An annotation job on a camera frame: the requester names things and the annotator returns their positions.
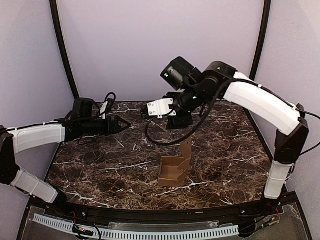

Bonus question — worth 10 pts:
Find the brown cardboard box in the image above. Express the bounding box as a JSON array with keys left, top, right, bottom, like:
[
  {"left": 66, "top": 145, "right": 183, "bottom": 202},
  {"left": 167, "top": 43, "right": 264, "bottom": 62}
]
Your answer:
[{"left": 158, "top": 137, "right": 192, "bottom": 188}]

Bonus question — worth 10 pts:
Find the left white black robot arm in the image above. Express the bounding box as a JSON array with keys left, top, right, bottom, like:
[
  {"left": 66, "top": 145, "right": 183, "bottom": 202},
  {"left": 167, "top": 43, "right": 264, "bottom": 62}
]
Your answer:
[{"left": 0, "top": 98, "right": 131, "bottom": 218}]

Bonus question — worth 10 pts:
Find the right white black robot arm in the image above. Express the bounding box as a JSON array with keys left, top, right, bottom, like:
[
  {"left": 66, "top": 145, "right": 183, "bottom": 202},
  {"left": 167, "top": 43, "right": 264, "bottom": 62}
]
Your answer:
[{"left": 160, "top": 56, "right": 309, "bottom": 217}]

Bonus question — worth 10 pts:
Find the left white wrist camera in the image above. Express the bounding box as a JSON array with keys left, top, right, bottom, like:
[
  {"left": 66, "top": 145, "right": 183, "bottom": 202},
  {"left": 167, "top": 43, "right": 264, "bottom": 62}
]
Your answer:
[{"left": 99, "top": 100, "right": 113, "bottom": 120}]

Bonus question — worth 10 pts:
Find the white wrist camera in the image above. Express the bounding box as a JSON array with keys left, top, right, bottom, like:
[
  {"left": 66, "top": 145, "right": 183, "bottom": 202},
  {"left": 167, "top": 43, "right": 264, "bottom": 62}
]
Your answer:
[
  {"left": 99, "top": 100, "right": 113, "bottom": 120},
  {"left": 147, "top": 98, "right": 176, "bottom": 119}
]

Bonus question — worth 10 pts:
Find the right black camera cable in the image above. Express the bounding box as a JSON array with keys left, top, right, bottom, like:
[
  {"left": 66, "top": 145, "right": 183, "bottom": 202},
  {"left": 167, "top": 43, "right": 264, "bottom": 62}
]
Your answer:
[{"left": 144, "top": 79, "right": 241, "bottom": 147}]

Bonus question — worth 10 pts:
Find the black camera cable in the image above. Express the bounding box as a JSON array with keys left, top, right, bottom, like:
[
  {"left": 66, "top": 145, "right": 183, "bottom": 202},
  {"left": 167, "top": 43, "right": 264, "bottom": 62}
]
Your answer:
[
  {"left": 144, "top": 79, "right": 241, "bottom": 147},
  {"left": 77, "top": 92, "right": 118, "bottom": 146}
]

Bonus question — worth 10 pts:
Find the left black camera cable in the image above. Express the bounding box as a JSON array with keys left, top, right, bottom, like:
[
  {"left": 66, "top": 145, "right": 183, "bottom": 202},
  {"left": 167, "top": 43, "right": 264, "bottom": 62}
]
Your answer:
[{"left": 77, "top": 92, "right": 118, "bottom": 146}]

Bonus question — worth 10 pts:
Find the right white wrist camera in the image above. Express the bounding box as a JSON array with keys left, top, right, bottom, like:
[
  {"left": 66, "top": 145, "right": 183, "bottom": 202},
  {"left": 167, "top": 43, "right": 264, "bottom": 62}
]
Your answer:
[{"left": 147, "top": 98, "right": 176, "bottom": 119}]

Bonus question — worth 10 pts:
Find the black front rail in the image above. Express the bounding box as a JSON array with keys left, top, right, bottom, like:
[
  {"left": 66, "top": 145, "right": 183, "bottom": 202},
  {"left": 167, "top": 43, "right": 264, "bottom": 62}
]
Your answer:
[{"left": 23, "top": 191, "right": 298, "bottom": 226}]

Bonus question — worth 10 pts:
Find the right black frame post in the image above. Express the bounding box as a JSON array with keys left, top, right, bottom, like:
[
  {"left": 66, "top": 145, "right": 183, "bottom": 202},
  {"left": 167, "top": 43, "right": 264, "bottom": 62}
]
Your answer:
[{"left": 249, "top": 0, "right": 272, "bottom": 81}]

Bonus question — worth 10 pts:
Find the black frame post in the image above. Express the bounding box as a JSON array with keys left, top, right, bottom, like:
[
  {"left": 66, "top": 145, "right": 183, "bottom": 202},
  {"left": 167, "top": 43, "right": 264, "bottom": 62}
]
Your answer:
[
  {"left": 49, "top": 0, "right": 80, "bottom": 99},
  {"left": 249, "top": 0, "right": 272, "bottom": 81}
]

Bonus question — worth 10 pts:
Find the white slotted cable duct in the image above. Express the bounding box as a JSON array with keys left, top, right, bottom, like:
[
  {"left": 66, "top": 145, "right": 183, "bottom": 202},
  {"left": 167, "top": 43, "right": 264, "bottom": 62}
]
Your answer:
[{"left": 32, "top": 213, "right": 240, "bottom": 240}]

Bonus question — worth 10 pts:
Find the left black frame post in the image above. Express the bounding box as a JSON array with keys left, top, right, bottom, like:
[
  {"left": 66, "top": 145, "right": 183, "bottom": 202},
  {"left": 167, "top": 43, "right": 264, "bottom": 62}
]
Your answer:
[{"left": 49, "top": 0, "right": 80, "bottom": 99}]

